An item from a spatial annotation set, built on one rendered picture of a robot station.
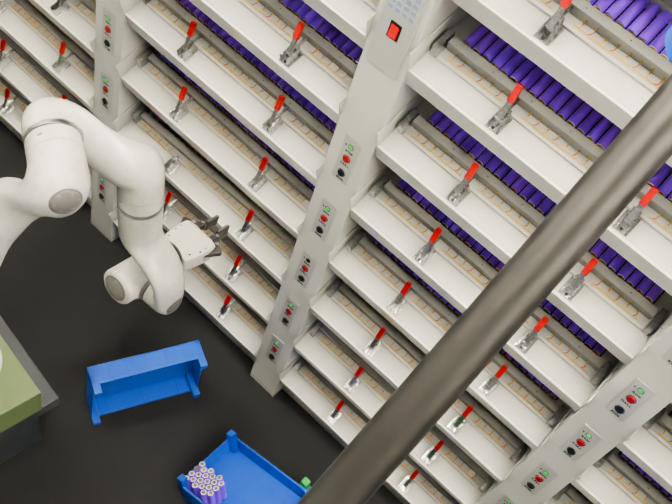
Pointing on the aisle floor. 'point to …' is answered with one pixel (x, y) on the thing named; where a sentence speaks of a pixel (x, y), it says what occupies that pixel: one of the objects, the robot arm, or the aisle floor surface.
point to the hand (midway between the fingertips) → (216, 227)
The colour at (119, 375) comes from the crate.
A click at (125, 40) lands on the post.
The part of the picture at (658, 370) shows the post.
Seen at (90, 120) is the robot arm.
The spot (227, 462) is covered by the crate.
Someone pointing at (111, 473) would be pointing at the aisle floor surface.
